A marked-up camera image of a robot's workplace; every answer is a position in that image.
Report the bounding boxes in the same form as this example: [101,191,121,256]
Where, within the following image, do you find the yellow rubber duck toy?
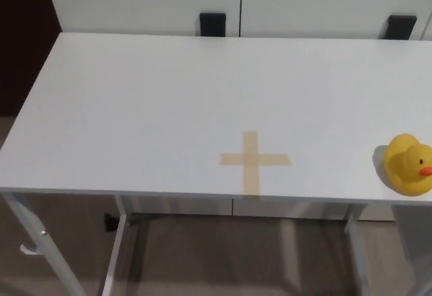
[384,133,432,198]

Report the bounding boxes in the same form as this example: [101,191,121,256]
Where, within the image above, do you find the white metal desk leg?
[344,204,376,296]
[101,194,132,296]

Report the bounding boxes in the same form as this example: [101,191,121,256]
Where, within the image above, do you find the white desk leg with hook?
[0,191,87,296]

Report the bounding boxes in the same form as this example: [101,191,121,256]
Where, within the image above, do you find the wide grey desk leg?
[391,204,432,296]

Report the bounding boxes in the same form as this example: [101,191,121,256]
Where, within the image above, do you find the short beige tape strip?
[219,152,293,168]

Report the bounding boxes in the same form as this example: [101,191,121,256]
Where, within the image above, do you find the black panel foot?
[103,212,119,233]

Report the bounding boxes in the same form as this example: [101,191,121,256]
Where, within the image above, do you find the dark maroon door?
[0,0,63,118]

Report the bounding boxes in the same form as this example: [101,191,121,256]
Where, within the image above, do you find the white plastic hook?
[19,243,43,255]

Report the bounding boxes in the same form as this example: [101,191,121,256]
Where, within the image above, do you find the black panel bracket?
[386,14,417,40]
[198,12,226,37]

